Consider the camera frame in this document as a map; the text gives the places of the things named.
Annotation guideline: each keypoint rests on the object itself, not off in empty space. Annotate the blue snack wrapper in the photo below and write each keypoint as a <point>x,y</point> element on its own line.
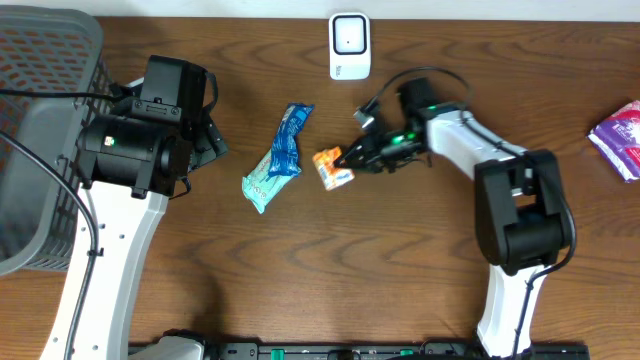
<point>284,150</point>

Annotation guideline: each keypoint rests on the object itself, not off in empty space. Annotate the grey plastic mesh basket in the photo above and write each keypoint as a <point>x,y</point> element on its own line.
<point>52,62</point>

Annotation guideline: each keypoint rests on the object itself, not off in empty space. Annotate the white barcode scanner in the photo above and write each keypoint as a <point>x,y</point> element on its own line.
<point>349,46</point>

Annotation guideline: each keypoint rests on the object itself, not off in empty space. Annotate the purple Carefree pad pack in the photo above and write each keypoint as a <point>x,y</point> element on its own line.
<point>617,140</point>

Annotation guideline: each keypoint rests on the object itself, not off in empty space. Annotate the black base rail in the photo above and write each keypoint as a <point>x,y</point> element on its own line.
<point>183,348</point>

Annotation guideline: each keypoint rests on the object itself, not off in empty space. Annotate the orange Kleenex tissue pack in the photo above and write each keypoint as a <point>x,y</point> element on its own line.
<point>332,177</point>

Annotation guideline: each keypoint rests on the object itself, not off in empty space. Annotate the mint green wipes pack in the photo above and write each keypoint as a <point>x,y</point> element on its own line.
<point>259,187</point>

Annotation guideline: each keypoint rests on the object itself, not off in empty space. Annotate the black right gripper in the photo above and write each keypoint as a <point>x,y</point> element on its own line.
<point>373,151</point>

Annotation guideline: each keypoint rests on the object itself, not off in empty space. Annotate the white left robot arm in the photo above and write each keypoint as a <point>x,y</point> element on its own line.
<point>129,162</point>

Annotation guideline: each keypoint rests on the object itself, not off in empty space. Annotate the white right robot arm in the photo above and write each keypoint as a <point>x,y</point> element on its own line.
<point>523,224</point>

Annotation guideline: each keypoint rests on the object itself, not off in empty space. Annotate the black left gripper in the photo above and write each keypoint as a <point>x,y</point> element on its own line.
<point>211,142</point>

